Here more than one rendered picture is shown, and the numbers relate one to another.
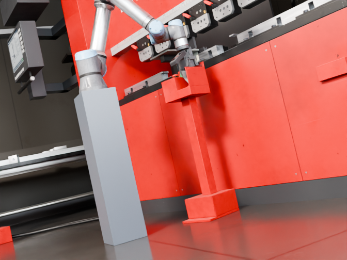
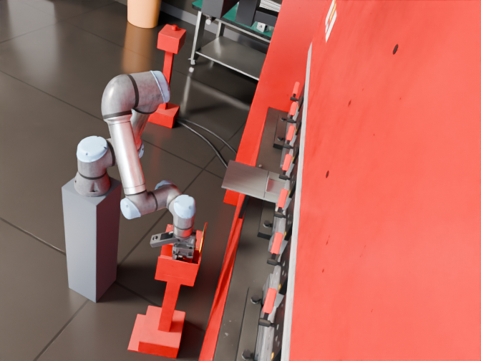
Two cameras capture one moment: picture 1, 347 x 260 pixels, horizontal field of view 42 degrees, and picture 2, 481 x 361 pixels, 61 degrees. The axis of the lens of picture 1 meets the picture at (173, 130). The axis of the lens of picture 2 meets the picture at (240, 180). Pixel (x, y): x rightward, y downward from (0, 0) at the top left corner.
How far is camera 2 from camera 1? 2.62 m
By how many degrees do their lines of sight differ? 56
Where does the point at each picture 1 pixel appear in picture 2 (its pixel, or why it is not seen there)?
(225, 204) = (157, 350)
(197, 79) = (175, 271)
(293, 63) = not seen: outside the picture
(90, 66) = (81, 169)
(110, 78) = (287, 79)
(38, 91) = (243, 17)
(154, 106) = not seen: hidden behind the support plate
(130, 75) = not seen: hidden behind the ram
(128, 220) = (82, 285)
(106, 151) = (75, 240)
